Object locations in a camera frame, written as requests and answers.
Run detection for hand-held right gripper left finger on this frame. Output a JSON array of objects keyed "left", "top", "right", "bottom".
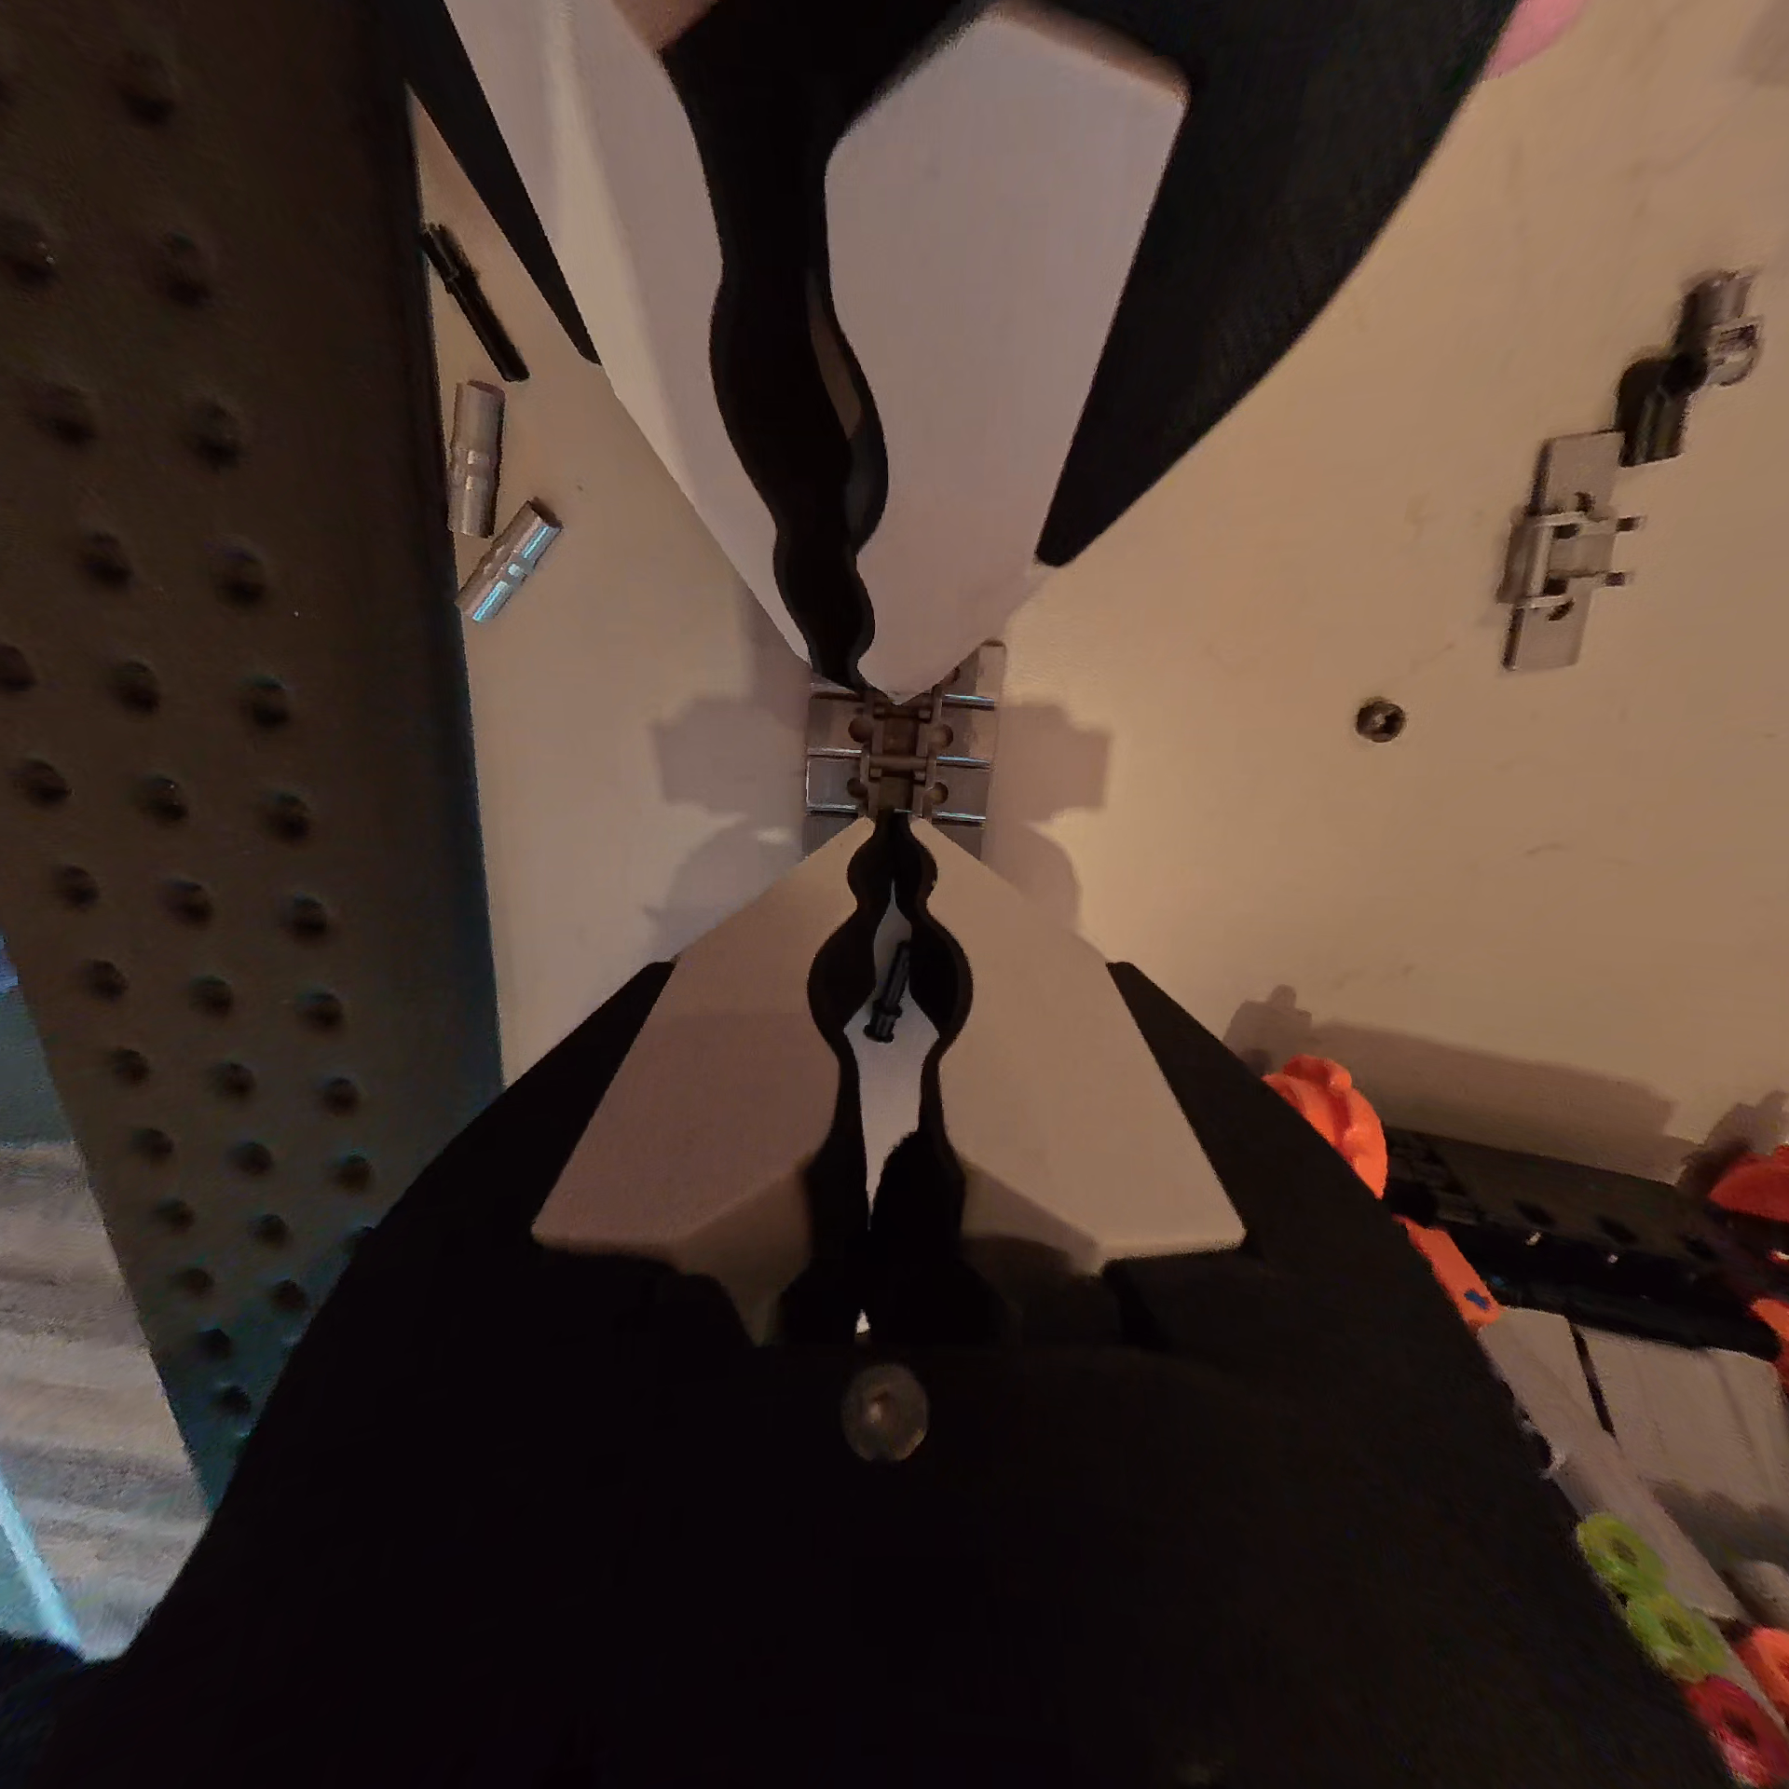
[{"left": 531, "top": 825, "right": 874, "bottom": 1274}]

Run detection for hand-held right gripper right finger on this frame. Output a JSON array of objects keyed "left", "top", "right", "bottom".
[{"left": 909, "top": 825, "right": 1246, "bottom": 1274}]

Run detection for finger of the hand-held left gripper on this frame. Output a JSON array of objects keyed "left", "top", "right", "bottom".
[
  {"left": 447, "top": 0, "right": 868, "bottom": 687},
  {"left": 825, "top": 0, "right": 1196, "bottom": 694}
]

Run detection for chain of joined grey connectors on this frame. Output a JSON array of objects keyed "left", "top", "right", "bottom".
[{"left": 803, "top": 642, "right": 1008, "bottom": 817}]

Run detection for black grey toy robot vehicle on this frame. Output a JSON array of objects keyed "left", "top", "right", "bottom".
[{"left": 1384, "top": 1104, "right": 1789, "bottom": 1789}]

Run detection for long black toy pin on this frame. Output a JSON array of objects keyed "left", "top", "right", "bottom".
[{"left": 419, "top": 223, "right": 533, "bottom": 385}]

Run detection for grey cylinder toy sleeve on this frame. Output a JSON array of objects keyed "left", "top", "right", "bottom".
[
  {"left": 456, "top": 497, "right": 566, "bottom": 622},
  {"left": 447, "top": 383, "right": 508, "bottom": 538}
]

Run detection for dark grey small toy pieces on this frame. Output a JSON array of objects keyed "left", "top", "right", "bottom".
[{"left": 1502, "top": 271, "right": 1763, "bottom": 672}]

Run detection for black dimpled mat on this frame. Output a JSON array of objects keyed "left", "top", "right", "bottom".
[{"left": 0, "top": 0, "right": 505, "bottom": 1511}]

